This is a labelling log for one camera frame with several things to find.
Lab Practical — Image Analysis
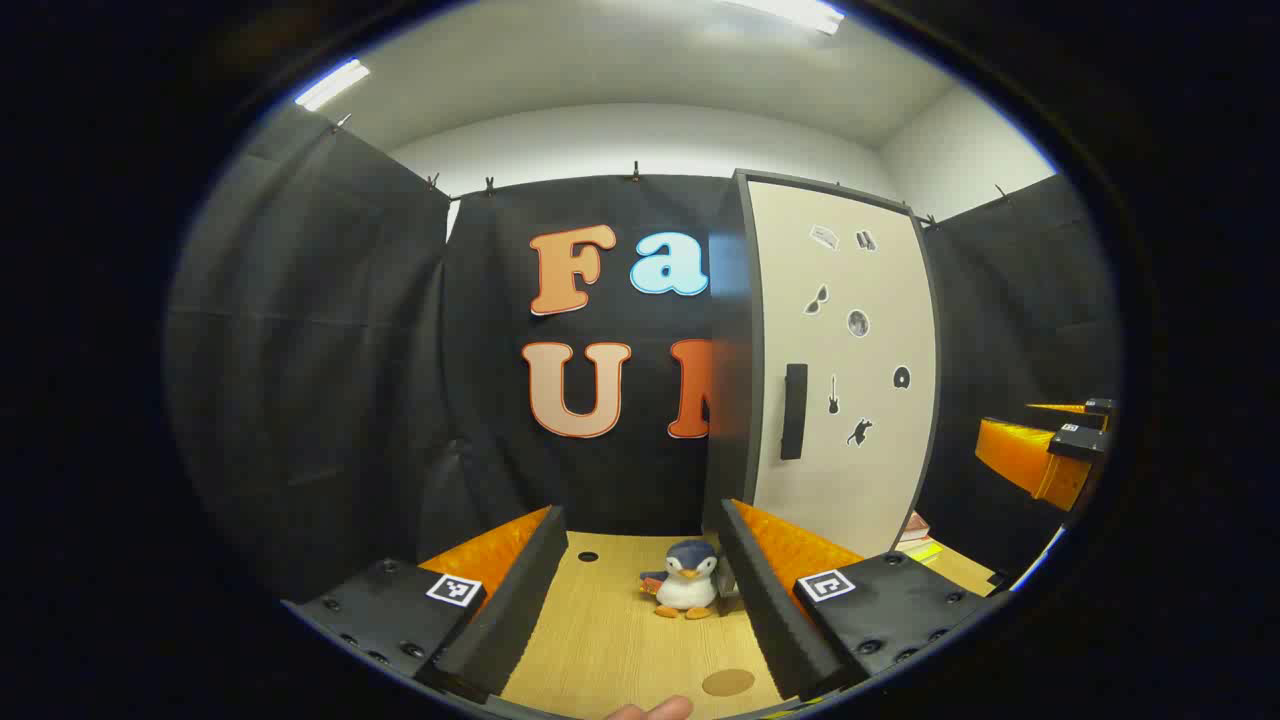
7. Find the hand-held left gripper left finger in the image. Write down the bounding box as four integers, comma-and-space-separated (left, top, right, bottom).
283, 505, 569, 706

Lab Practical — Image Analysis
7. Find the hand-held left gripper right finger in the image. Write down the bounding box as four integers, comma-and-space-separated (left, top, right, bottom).
718, 498, 1006, 703

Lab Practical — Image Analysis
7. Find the grey cabinet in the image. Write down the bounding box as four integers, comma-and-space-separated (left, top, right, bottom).
703, 168, 943, 561

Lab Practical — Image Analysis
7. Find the penguin plush toy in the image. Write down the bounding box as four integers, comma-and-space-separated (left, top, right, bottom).
640, 538, 723, 621

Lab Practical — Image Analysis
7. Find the black backdrop cloth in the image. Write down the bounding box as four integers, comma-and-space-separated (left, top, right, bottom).
165, 105, 1121, 601

